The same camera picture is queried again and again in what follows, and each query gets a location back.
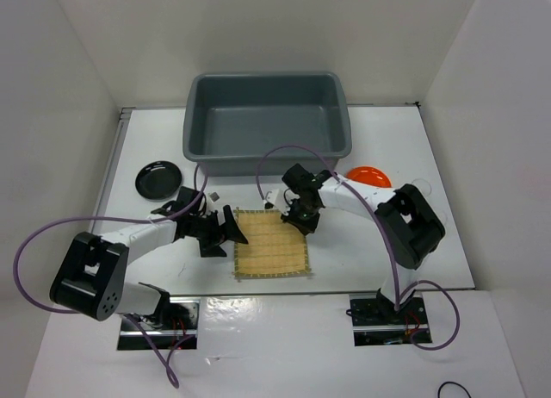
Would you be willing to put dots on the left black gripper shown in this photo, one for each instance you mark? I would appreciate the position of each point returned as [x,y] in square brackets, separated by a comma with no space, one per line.
[229,231]

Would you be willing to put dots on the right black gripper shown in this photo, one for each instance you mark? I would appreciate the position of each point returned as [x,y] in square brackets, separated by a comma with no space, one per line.
[304,226]

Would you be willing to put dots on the woven bamboo placemat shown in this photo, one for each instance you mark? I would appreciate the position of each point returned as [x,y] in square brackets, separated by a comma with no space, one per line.
[274,249]

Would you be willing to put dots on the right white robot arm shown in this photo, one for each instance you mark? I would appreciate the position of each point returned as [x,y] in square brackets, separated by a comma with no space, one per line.
[409,227]

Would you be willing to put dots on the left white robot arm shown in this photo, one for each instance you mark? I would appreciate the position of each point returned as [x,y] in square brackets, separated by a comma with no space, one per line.
[92,277]

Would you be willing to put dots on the grey plastic bin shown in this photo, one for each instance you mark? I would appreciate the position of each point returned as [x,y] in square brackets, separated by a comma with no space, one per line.
[237,124]

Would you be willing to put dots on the orange round plate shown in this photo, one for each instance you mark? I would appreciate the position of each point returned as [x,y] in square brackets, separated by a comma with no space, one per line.
[369,175]

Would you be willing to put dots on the black round plate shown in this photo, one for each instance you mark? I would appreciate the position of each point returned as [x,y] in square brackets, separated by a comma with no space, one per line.
[158,180]

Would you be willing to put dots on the clear glass cup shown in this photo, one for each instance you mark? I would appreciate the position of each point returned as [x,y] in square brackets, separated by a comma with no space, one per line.
[423,186]
[442,216]

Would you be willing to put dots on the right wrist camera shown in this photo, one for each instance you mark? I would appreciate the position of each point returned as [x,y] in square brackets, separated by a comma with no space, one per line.
[275,199]

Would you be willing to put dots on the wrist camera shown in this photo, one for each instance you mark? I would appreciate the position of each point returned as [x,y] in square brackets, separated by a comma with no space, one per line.
[211,202]
[275,199]

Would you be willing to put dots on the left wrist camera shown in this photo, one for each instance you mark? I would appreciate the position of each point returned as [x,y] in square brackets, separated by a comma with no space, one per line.
[211,202]

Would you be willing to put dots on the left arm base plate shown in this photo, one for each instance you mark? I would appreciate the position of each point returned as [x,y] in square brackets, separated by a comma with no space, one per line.
[179,331]

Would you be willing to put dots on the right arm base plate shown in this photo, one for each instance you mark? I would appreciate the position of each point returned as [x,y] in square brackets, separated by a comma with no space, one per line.
[374,323]

